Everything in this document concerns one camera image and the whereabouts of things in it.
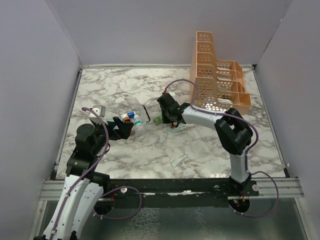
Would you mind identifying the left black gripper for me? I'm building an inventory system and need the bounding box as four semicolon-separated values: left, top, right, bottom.
92;116;134;155

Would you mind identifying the brown orange-cap medicine bottle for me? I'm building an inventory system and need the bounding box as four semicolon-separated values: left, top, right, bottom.
124;117;136;136

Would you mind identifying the white green-label bottle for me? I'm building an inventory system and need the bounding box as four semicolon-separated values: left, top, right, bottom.
134;116;146;131

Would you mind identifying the small blue-cap bottle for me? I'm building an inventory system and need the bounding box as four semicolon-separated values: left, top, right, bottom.
121;111;137;121

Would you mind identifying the small green box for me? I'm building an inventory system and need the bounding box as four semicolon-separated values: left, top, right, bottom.
153;115;163;125

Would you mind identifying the clear first aid box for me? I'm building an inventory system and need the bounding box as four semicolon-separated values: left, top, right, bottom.
114;97;151;137

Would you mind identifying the teal patterned sachet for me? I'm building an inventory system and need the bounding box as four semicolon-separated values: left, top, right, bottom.
165;125;185;135

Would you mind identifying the teal strip packet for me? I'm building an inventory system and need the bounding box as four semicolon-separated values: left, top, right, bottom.
170;153;188;168

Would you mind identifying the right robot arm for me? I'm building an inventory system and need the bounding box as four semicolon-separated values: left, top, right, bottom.
157;93;253;196

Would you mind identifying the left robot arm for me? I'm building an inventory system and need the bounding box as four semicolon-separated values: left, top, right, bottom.
37;117;134;240

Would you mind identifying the orange plastic file rack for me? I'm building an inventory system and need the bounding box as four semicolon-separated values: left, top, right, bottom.
189;31;252;115

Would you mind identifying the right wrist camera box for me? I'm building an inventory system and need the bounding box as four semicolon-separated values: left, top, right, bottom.
167;91;176;98

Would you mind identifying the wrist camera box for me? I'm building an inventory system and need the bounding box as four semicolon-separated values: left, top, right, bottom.
89;105;106;122
167;91;176;98

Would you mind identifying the black box handle left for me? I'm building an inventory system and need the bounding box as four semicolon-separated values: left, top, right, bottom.
142;105;151;123

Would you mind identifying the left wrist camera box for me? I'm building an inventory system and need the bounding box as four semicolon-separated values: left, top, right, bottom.
89;105;106;122

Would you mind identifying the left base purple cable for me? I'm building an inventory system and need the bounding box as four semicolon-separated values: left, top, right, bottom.
91;186;143;221

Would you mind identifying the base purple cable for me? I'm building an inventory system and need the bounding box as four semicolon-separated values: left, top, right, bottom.
91;186;143;221
228;171;280;218

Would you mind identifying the black front frame bar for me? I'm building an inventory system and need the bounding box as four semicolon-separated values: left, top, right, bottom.
93;178;259;213

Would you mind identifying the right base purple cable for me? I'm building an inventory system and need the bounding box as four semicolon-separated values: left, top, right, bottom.
228;171;280;218

